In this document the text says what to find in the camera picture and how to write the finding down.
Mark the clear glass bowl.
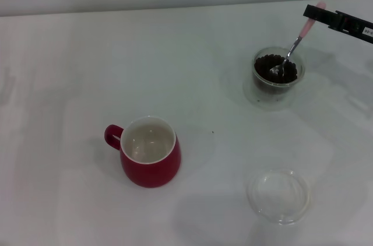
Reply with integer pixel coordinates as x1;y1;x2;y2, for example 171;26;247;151
246;168;311;226

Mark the red mug white inside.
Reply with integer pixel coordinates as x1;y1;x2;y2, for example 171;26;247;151
104;115;182;188

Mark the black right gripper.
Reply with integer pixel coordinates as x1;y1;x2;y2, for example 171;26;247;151
302;3;373;45

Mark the clear glass saucer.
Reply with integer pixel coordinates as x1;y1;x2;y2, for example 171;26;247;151
243;78;295;111

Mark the heap of coffee beans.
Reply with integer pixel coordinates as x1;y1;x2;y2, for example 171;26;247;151
254;54;298;83

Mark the pink handled metal spoon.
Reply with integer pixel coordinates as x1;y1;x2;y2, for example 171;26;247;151
269;1;326;78

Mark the clear glass cup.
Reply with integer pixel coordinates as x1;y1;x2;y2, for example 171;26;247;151
252;47;306;95

